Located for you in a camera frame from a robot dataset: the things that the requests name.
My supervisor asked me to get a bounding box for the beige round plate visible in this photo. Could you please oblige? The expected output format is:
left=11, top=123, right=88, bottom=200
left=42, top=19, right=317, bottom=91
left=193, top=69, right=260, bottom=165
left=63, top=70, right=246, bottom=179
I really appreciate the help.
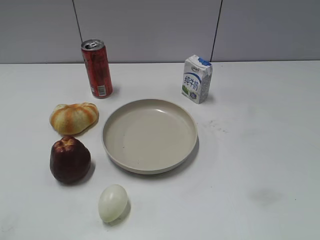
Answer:
left=101, top=99, right=199, bottom=175

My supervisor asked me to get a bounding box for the dark red apple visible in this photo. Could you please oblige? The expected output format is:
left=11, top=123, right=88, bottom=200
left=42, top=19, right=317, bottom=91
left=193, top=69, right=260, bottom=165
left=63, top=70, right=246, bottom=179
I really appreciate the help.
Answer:
left=49, top=136, right=91, bottom=185

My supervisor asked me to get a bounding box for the white blue milk carton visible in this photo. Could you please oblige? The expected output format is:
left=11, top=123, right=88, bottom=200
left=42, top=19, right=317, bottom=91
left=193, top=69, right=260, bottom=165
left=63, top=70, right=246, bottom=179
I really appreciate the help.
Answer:
left=181, top=54, right=213, bottom=104

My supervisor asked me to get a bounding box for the white egg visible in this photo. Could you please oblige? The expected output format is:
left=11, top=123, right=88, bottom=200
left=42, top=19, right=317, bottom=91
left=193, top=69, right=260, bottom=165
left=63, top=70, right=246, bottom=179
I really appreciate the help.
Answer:
left=98, top=184, right=129, bottom=223

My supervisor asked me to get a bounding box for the orange striped bread bun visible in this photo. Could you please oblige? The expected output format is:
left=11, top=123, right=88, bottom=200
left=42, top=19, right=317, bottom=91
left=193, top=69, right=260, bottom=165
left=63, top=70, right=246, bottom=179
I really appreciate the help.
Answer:
left=49, top=102, right=99, bottom=135

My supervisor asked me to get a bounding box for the red soda can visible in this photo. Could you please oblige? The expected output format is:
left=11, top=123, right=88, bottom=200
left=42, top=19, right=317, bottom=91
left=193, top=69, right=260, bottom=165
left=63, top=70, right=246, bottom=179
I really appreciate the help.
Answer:
left=81, top=39, right=113, bottom=98

